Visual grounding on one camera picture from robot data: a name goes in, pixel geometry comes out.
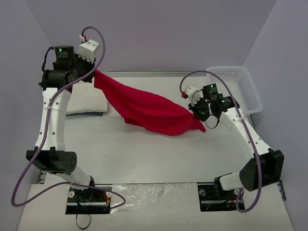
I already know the red t-shirt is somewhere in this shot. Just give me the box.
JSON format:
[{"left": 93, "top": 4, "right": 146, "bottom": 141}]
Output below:
[{"left": 94, "top": 70, "right": 206, "bottom": 136}]

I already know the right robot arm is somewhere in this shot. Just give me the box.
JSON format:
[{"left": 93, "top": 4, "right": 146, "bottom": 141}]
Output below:
[{"left": 182, "top": 84, "right": 284, "bottom": 199}]

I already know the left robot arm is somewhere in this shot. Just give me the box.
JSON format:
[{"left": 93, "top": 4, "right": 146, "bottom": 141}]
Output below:
[{"left": 26, "top": 42, "right": 99, "bottom": 201}]

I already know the folded white t-shirt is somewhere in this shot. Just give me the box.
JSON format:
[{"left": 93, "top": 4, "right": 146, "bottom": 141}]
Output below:
[{"left": 66, "top": 82, "right": 108, "bottom": 115}]

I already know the white plastic basket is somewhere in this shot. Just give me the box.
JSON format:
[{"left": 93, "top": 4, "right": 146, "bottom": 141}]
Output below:
[{"left": 206, "top": 66, "right": 263, "bottom": 116}]

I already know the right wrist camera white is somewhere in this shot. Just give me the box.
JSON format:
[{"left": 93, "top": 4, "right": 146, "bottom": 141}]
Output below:
[{"left": 184, "top": 86, "right": 203, "bottom": 106}]

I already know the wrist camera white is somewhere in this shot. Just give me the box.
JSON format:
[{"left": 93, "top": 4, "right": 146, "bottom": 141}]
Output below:
[
  {"left": 184, "top": 86, "right": 203, "bottom": 106},
  {"left": 78, "top": 39, "right": 99, "bottom": 64}
]

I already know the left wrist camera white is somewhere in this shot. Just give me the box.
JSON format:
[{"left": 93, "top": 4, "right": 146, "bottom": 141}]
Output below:
[{"left": 78, "top": 39, "right": 99, "bottom": 64}]

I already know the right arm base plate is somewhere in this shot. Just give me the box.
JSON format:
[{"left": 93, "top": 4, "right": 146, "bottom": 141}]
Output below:
[{"left": 197, "top": 183, "right": 237, "bottom": 212}]

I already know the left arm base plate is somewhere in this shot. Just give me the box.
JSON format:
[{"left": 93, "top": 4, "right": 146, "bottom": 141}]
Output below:
[{"left": 65, "top": 185, "right": 112, "bottom": 215}]

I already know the thin black cable loop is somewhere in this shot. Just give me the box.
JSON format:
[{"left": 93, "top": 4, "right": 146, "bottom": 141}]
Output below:
[{"left": 76, "top": 213, "right": 92, "bottom": 229}]

